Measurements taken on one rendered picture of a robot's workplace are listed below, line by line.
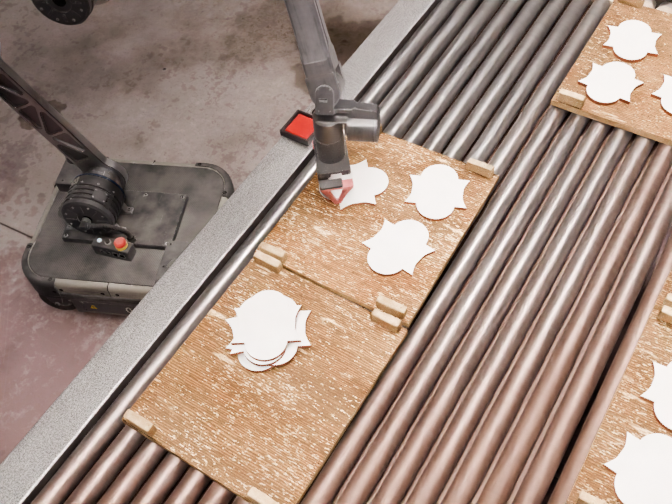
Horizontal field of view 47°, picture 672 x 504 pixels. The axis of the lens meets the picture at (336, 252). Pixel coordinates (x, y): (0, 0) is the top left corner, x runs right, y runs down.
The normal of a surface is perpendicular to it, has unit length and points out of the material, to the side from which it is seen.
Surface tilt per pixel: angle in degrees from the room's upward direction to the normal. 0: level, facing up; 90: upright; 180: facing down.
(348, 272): 0
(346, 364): 0
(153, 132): 0
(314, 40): 62
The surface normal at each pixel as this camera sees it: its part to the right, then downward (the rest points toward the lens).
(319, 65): -0.11, 0.51
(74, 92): -0.07, -0.58
